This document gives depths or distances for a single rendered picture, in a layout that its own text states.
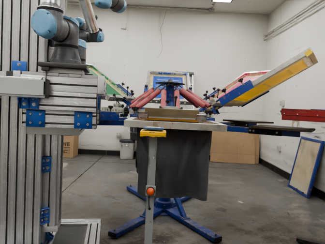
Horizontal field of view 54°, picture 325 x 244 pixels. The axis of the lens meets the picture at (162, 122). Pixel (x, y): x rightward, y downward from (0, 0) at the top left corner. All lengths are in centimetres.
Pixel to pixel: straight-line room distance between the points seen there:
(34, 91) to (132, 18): 536
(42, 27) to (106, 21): 529
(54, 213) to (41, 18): 107
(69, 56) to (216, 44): 529
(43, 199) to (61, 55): 83
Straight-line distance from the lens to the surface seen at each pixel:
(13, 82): 156
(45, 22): 156
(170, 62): 658
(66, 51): 166
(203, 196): 198
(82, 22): 250
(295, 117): 265
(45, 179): 195
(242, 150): 667
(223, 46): 675
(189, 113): 239
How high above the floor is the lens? 108
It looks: 3 degrees down
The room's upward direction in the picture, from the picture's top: 3 degrees clockwise
